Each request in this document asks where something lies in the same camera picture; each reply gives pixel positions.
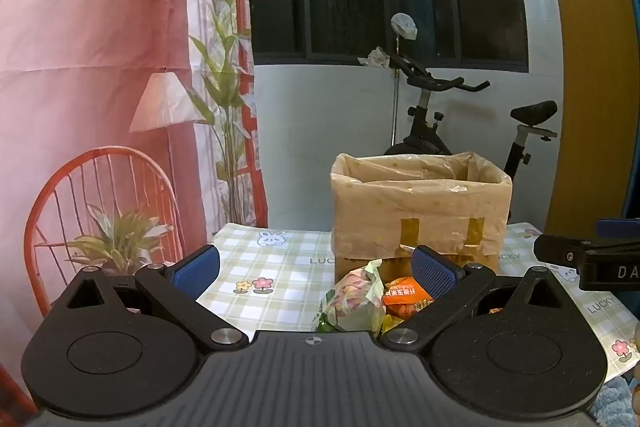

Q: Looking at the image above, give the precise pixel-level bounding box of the blue fluffy rug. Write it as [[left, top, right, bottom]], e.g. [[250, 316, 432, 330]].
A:
[[594, 374, 640, 427]]

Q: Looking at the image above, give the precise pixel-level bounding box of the checked tablecloth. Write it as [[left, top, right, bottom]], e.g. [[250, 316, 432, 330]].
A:
[[195, 222, 640, 380]]

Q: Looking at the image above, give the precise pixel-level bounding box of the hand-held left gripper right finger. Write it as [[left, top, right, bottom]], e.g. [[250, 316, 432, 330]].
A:
[[381, 244, 566, 353]]

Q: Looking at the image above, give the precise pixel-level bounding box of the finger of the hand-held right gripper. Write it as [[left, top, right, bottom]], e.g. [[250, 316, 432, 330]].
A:
[[533, 233, 601, 266], [596, 218, 640, 239]]

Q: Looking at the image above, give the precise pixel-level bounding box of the orange snack packet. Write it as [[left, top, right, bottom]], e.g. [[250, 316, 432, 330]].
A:
[[382, 276, 437, 321]]

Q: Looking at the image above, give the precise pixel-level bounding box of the black exercise bike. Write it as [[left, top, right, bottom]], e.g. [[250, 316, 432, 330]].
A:
[[382, 52, 559, 226]]

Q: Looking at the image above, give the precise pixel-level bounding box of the metal pole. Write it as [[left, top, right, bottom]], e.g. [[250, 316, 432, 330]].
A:
[[391, 36, 402, 148]]

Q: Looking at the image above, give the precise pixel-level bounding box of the cardboard box with plastic liner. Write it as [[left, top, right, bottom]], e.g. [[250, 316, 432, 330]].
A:
[[330, 151, 514, 289]]

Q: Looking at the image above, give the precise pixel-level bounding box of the floral green snack packet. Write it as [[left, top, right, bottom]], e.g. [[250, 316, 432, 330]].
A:
[[312, 259, 387, 334]]

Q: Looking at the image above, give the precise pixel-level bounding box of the white plastic bag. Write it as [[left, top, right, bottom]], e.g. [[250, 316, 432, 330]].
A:
[[390, 12, 419, 41]]

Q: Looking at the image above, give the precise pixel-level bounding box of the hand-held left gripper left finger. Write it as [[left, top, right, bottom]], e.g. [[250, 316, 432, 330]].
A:
[[64, 244, 249, 353]]

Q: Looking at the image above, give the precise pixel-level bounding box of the crumpled white cloth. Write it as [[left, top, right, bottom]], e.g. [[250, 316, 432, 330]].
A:
[[357, 46, 391, 69]]

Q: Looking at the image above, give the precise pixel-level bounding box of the wooden door panel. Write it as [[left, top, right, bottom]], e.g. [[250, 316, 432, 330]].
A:
[[534, 0, 640, 238]]

